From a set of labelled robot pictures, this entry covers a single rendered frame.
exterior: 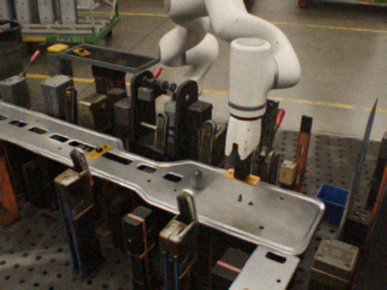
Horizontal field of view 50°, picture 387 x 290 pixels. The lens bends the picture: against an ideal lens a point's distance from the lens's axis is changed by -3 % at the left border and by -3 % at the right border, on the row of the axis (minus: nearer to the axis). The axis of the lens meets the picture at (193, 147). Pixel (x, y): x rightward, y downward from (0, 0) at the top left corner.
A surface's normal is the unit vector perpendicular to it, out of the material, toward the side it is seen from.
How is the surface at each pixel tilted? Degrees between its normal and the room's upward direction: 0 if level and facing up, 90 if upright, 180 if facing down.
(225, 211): 0
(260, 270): 0
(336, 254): 0
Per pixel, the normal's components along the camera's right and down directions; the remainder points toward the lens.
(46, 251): 0.00, -0.86
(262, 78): 0.36, 0.47
